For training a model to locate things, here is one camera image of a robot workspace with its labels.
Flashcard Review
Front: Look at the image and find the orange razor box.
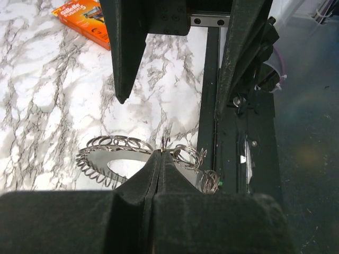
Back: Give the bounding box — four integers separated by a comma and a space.
52, 0, 111, 50

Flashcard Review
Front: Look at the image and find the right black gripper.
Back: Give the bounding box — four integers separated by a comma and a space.
100, 0, 272, 120

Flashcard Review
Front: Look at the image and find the metal disc with key rings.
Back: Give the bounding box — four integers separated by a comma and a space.
76, 135, 221, 194

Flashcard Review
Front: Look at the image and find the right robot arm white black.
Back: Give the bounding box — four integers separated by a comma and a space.
100, 1, 279, 118

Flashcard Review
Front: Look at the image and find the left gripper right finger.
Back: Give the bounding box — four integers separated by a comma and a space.
152, 152, 294, 253

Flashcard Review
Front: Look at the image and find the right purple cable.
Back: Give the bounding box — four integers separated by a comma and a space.
272, 47, 288, 88

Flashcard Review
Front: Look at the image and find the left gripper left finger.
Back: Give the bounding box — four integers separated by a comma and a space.
1, 151, 160, 253

